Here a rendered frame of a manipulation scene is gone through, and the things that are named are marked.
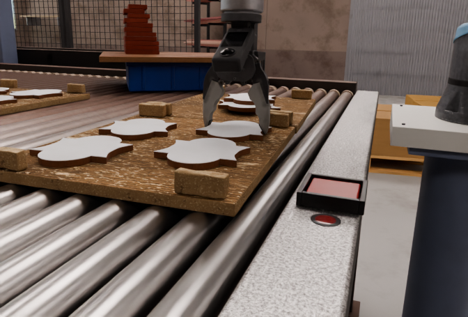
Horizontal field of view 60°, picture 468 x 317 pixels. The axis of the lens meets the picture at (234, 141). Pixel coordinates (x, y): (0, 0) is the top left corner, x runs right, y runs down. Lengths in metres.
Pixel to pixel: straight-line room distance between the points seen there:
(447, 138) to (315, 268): 0.69
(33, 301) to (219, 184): 0.20
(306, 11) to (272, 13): 0.77
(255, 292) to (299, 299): 0.03
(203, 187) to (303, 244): 0.12
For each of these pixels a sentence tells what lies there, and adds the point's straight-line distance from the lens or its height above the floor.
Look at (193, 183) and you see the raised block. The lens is 0.43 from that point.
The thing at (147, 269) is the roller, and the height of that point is 0.92.
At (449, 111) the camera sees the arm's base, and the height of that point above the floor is 0.95.
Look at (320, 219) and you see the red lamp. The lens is 0.45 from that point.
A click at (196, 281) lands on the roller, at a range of 0.33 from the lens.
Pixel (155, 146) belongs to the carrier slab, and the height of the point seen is 0.94.
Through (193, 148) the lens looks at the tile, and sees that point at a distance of 0.59.
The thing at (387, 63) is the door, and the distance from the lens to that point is 9.38.
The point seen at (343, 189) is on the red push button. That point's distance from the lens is 0.51.
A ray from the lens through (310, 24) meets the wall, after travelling 9.57.
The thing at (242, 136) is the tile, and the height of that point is 0.95.
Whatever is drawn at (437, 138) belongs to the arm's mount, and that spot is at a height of 0.90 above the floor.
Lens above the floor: 1.10
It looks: 14 degrees down
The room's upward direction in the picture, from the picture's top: 1 degrees clockwise
